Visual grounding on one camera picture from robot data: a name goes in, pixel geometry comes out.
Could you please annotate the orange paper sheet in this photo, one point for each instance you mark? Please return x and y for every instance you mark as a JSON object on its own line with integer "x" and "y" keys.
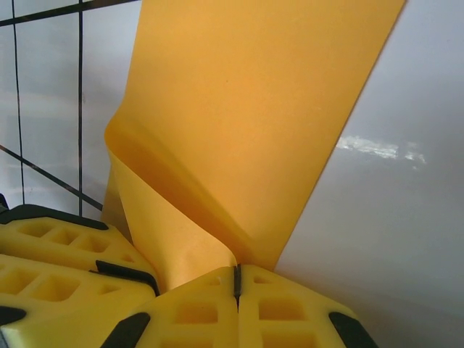
{"x": 253, "y": 108}

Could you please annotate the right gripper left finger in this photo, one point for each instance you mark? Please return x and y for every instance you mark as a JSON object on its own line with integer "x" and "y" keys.
{"x": 195, "y": 311}

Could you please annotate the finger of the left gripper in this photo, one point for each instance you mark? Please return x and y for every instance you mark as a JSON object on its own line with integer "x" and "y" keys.
{"x": 54, "y": 235}
{"x": 54, "y": 301}

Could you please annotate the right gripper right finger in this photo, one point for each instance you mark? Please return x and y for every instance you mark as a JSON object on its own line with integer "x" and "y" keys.
{"x": 282, "y": 311}

